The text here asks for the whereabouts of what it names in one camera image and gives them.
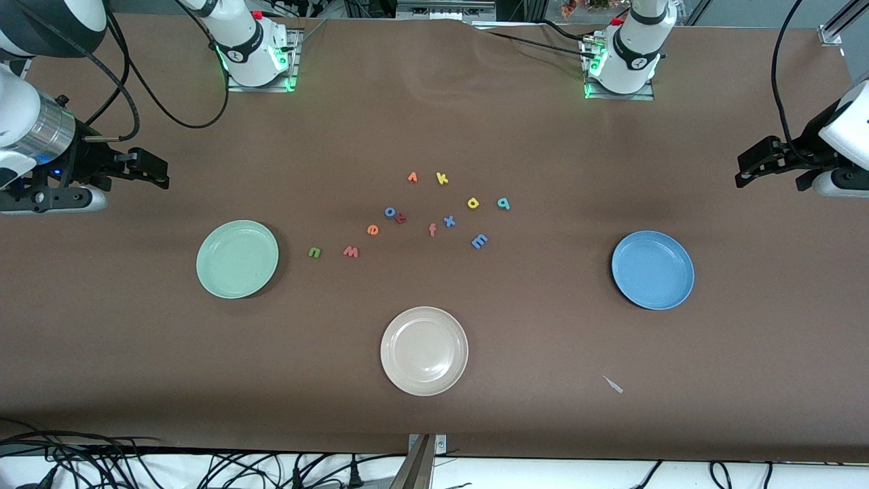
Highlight pale green plate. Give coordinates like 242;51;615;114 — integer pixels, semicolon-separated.
196;219;280;300

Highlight blue plate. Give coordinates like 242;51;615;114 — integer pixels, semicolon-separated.
611;230;695;311

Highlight orange artificial flowers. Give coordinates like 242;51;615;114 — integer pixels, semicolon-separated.
561;0;612;17

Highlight brown paper table cover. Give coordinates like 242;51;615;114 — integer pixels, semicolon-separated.
0;14;869;464

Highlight beige plate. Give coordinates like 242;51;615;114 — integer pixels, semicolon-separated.
380;306;470;397

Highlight dark metal bar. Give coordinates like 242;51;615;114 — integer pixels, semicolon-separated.
388;435;435;489

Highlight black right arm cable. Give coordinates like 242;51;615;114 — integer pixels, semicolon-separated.
64;0;232;142

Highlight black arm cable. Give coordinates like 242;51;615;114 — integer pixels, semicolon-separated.
64;0;232;142
773;0;826;167

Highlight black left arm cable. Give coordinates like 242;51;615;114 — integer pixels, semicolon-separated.
773;0;826;167

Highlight aluminium frame profile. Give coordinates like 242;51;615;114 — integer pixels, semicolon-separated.
818;0;869;47

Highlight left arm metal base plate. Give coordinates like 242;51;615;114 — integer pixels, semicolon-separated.
583;34;656;101

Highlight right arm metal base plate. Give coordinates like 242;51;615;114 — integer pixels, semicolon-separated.
226;27;301;93

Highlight short black table cable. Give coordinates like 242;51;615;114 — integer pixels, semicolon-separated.
540;19;588;43

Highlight long black table cable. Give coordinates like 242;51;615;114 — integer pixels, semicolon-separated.
475;27;595;58

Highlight grey metal rail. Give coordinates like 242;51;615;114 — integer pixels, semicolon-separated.
396;0;496;21

